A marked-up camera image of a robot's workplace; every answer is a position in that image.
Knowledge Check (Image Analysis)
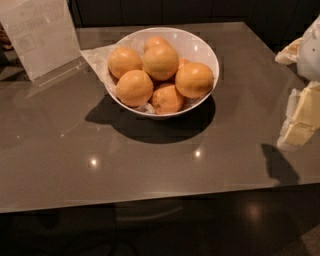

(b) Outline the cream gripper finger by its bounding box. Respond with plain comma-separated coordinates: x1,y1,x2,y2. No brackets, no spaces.
277,81,320,151
275,38,302,65

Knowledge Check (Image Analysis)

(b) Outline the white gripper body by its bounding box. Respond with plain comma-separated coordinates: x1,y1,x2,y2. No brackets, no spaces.
297,15,320,81

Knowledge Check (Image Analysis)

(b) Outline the white ceramic bowl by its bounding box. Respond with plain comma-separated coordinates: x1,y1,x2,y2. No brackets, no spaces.
104,27,220,120

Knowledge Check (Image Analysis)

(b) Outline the small hidden orange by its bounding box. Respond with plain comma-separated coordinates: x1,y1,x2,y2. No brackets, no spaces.
178,57,190,69

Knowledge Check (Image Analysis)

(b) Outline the white paper liner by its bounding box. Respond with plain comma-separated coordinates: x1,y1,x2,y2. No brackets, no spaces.
80,44,155,115

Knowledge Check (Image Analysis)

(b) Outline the clear acrylic sign holder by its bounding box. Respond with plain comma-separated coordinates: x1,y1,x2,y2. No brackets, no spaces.
0,0,81,86

